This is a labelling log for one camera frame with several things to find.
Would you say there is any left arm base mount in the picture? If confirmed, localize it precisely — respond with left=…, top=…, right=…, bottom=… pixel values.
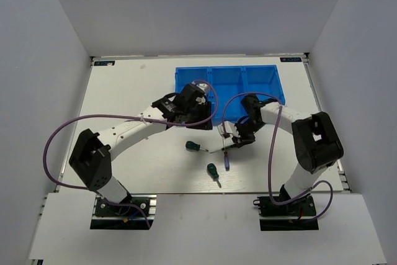
left=90, top=194, right=157, bottom=230

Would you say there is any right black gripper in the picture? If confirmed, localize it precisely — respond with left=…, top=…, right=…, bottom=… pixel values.
left=231, top=118, right=266, bottom=147

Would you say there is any stubby green screwdriver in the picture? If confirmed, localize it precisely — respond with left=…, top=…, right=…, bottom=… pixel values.
left=185, top=141, right=209, bottom=152
left=207, top=163, right=221, bottom=188

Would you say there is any right corner label sticker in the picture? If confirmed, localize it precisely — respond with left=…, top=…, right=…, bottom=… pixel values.
left=280, top=57, right=302, bottom=63

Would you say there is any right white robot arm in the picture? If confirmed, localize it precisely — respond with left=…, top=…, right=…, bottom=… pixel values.
left=232, top=92, right=344, bottom=215

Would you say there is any corner label sticker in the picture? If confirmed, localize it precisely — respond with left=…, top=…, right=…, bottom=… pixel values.
left=94, top=61, right=115, bottom=66
left=280, top=57, right=302, bottom=63

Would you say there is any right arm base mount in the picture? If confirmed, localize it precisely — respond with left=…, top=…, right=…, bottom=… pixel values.
left=252, top=195, right=319, bottom=231

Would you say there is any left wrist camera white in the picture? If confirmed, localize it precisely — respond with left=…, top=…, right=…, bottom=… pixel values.
left=192, top=81, right=212, bottom=98

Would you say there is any blue handled screwdriver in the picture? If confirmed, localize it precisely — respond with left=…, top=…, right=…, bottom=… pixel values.
left=223, top=150, right=230, bottom=171

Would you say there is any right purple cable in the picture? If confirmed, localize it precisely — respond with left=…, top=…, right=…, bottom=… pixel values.
left=221, top=92, right=335, bottom=223

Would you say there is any blue three-compartment bin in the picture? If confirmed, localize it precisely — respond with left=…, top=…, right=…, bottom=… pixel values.
left=175, top=65, right=285, bottom=125

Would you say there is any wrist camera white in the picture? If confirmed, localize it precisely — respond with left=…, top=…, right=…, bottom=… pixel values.
left=192, top=81, right=212, bottom=98
left=217, top=121, right=240, bottom=140

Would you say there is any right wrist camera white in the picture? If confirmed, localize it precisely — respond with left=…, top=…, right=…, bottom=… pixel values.
left=217, top=121, right=240, bottom=140

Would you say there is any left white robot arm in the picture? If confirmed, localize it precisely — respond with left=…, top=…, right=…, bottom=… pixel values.
left=69, top=80, right=218, bottom=215

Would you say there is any left corner label sticker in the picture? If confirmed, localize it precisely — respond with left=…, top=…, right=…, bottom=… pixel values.
left=94, top=61, right=115, bottom=66

